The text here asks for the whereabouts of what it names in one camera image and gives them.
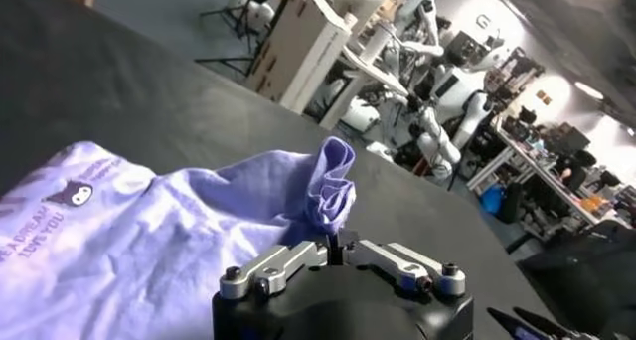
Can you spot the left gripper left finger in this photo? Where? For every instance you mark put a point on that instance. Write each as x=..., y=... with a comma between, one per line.
x=278, y=267

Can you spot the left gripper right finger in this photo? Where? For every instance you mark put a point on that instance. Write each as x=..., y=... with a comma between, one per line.
x=407, y=267

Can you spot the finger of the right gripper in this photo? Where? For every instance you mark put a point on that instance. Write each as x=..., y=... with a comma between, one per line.
x=517, y=329
x=546, y=329

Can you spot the lilac purple printed t-shirt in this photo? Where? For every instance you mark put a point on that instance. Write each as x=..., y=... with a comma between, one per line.
x=149, y=237

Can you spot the white humanoid robot raised arm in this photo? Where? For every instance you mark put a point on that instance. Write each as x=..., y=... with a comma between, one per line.
x=422, y=14

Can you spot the long cluttered lab bench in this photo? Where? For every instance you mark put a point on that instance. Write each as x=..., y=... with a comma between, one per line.
x=541, y=173

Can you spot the white humanoid robot with base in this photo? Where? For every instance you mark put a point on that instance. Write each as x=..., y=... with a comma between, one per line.
x=457, y=103

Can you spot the white standing desk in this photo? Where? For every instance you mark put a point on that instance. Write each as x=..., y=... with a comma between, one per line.
x=358, y=83

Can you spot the tall white cardboard box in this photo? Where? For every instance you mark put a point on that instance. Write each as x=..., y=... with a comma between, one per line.
x=298, y=49

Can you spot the black tripod stand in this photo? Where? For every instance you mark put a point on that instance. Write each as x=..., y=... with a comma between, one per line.
x=238, y=29

